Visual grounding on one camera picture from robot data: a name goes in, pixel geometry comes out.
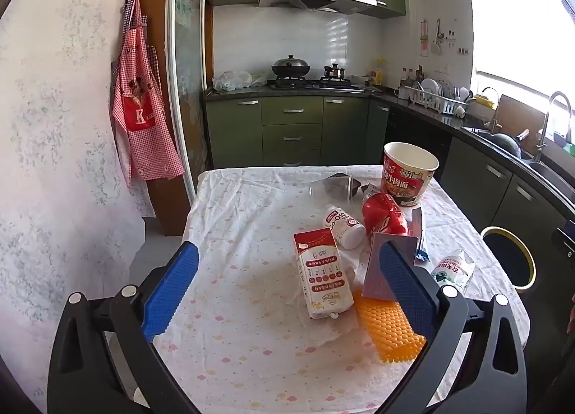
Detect red instant noodle cup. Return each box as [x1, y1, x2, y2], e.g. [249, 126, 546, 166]
[383, 141, 440, 207]

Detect silver blue wrapper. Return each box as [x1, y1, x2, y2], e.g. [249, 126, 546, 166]
[406, 205, 427, 266]

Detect clear plastic cup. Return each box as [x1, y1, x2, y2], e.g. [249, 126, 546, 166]
[309, 173, 364, 204]

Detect white plastic bags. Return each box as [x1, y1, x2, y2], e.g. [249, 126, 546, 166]
[212, 70, 268, 92]

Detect gas stove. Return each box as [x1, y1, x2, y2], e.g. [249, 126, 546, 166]
[268, 76, 364, 92]

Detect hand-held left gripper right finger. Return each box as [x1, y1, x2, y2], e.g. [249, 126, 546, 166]
[378, 242, 528, 414]

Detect green lower kitchen cabinets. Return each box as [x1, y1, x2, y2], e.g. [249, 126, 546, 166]
[204, 95, 575, 262]

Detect dark wok with handle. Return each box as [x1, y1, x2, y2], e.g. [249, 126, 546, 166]
[489, 129, 531, 159]

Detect white supplement bottle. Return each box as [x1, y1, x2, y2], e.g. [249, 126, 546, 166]
[323, 205, 365, 250]

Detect red snack bag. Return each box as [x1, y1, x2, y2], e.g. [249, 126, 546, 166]
[362, 192, 411, 239]

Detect wooden cutting board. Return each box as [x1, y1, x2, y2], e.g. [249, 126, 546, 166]
[496, 94, 546, 145]

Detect white dish rack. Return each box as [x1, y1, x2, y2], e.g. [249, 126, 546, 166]
[397, 77, 470, 115]

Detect tall steel faucet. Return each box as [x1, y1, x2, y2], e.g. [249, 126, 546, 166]
[534, 91, 573, 161]

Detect green label water bottle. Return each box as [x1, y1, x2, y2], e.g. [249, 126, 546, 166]
[430, 250, 476, 296]

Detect red checkered apron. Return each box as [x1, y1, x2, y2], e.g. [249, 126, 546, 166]
[110, 0, 186, 181]

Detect thin arched faucet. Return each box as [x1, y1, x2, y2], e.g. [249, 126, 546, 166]
[480, 87, 500, 134]

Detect black countertop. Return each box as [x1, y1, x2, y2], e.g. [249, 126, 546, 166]
[204, 84, 575, 213]

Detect yellow rim trash bin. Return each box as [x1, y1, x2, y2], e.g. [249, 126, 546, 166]
[480, 225, 537, 291]

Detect frosted glass sliding door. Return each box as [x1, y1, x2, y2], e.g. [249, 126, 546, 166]
[167, 0, 214, 172]

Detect bright window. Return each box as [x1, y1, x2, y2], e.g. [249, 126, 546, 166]
[465, 0, 575, 96]

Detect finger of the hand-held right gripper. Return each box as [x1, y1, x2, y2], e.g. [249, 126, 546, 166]
[557, 217, 575, 257]

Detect black wok with lid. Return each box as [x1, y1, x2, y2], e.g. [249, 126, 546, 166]
[271, 54, 312, 78]

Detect red white milk carton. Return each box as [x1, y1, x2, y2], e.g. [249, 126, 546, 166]
[293, 229, 355, 320]

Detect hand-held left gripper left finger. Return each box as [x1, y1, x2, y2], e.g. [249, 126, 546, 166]
[47, 241, 201, 414]

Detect steel sink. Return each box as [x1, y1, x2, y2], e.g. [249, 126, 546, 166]
[463, 124, 575, 181]

